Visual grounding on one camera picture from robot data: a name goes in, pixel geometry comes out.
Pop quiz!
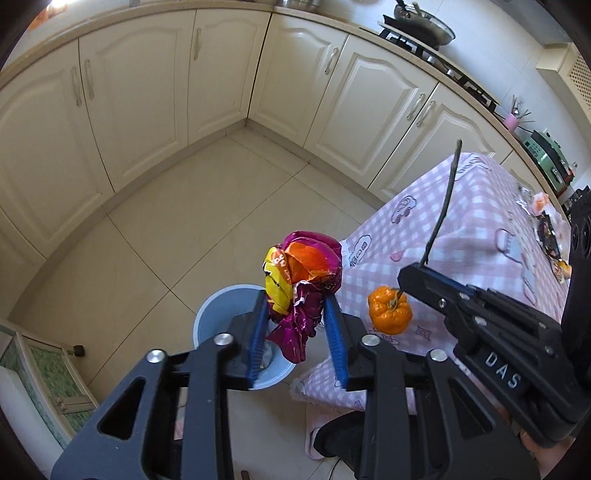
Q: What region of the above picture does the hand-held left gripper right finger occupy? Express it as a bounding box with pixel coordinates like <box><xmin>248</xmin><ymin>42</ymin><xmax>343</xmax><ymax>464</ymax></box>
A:
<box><xmin>323</xmin><ymin>295</ymin><xmax>541</xmax><ymax>480</ymax></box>

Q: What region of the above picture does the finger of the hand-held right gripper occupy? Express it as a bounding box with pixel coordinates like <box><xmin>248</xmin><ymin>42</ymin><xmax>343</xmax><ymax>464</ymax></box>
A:
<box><xmin>397</xmin><ymin>262</ymin><xmax>498</xmax><ymax>345</ymax></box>
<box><xmin>431</xmin><ymin>269</ymin><xmax>562</xmax><ymax>343</ymax></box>

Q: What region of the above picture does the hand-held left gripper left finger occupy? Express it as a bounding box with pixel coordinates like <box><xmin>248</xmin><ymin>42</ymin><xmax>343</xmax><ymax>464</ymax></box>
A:
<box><xmin>51</xmin><ymin>290</ymin><xmax>271</xmax><ymax>480</ymax></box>

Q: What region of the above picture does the light blue trash bin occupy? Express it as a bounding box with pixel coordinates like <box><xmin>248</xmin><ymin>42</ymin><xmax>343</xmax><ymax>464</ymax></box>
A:
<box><xmin>193</xmin><ymin>285</ymin><xmax>296</xmax><ymax>393</ymax></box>

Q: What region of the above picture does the purple snack wrapper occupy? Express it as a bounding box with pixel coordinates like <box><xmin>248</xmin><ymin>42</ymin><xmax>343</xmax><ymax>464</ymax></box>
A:
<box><xmin>262</xmin><ymin>231</ymin><xmax>343</xmax><ymax>365</ymax></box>

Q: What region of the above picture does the thin brown twig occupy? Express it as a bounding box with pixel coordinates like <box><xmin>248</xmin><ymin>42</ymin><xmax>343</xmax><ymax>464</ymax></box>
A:
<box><xmin>422</xmin><ymin>140</ymin><xmax>463</xmax><ymax>267</ymax></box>

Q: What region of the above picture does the person's right forearm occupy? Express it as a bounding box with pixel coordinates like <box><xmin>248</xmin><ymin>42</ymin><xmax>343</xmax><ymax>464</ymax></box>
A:
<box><xmin>519</xmin><ymin>427</ymin><xmax>588</xmax><ymax>480</ymax></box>

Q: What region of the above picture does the pink checked tablecloth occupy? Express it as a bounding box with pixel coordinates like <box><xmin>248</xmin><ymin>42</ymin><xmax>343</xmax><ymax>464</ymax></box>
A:
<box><xmin>290</xmin><ymin>152</ymin><xmax>573</xmax><ymax>418</ymax></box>

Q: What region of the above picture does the person's black-socked foot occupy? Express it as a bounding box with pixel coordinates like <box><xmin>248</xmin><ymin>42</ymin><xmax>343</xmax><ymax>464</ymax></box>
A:
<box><xmin>314</xmin><ymin>412</ymin><xmax>370</xmax><ymax>459</ymax></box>

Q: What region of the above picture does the clear plastic food wrap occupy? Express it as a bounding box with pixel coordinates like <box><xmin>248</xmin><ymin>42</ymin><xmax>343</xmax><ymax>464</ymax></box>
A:
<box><xmin>516</xmin><ymin>184</ymin><xmax>551</xmax><ymax>217</ymax></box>

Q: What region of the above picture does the cream cabinet door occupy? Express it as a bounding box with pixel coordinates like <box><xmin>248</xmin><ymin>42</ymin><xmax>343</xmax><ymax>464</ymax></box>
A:
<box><xmin>0</xmin><ymin>44</ymin><xmax>116</xmax><ymax>241</ymax></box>
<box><xmin>187</xmin><ymin>8</ymin><xmax>273</xmax><ymax>148</ymax></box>
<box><xmin>302</xmin><ymin>33</ymin><xmax>439</xmax><ymax>178</ymax></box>
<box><xmin>0</xmin><ymin>203</ymin><xmax>54</xmax><ymax>296</ymax></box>
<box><xmin>78</xmin><ymin>11</ymin><xmax>197</xmax><ymax>191</ymax></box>
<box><xmin>367</xmin><ymin>83</ymin><xmax>514</xmax><ymax>203</ymax></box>
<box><xmin>248</xmin><ymin>13</ymin><xmax>350</xmax><ymax>149</ymax></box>

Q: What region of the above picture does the green countertop appliance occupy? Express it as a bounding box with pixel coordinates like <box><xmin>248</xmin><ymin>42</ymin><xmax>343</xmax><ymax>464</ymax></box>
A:
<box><xmin>524</xmin><ymin>129</ymin><xmax>574</xmax><ymax>195</ymax></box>

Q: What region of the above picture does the pink utensil holder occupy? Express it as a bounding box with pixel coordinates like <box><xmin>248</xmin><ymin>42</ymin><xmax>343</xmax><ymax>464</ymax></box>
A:
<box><xmin>503</xmin><ymin>95</ymin><xmax>534</xmax><ymax>133</ymax></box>

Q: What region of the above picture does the green glass cabinet door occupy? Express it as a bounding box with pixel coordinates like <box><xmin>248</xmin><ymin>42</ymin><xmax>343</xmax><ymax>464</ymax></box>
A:
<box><xmin>0</xmin><ymin>318</ymin><xmax>100</xmax><ymax>452</ymax></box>

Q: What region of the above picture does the black gas stove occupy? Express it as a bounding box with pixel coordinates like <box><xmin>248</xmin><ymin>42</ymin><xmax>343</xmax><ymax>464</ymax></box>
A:
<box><xmin>378</xmin><ymin>17</ymin><xmax>503</xmax><ymax>116</ymax></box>

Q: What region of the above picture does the white lattice radiator cover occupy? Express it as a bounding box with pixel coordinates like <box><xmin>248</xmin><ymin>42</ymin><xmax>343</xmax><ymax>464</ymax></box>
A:
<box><xmin>536</xmin><ymin>41</ymin><xmax>591</xmax><ymax>155</ymax></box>

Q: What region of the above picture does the frying pan with lid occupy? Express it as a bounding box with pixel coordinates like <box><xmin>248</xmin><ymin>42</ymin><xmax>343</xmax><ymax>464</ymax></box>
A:
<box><xmin>381</xmin><ymin>0</ymin><xmax>456</xmax><ymax>51</ymax></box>

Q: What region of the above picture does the stainless steel pot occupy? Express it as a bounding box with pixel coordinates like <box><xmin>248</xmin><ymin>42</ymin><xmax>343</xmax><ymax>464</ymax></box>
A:
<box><xmin>274</xmin><ymin>0</ymin><xmax>325</xmax><ymax>13</ymax></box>

